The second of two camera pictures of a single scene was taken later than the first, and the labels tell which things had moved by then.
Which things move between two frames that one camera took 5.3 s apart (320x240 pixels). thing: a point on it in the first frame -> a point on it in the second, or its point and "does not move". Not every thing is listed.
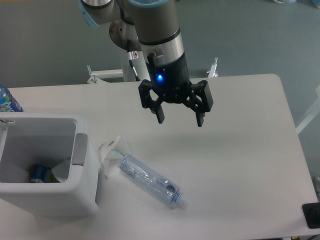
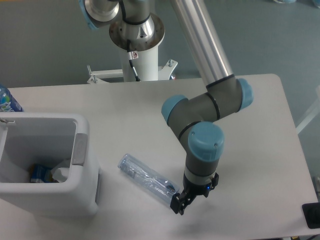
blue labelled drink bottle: [8, 103] does not move
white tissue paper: [107, 151] -> [60, 174]
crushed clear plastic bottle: [155, 183] does not move
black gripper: [171, 82] -> [198, 188]
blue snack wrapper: [38, 174] does not move
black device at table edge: [311, 212] does not move
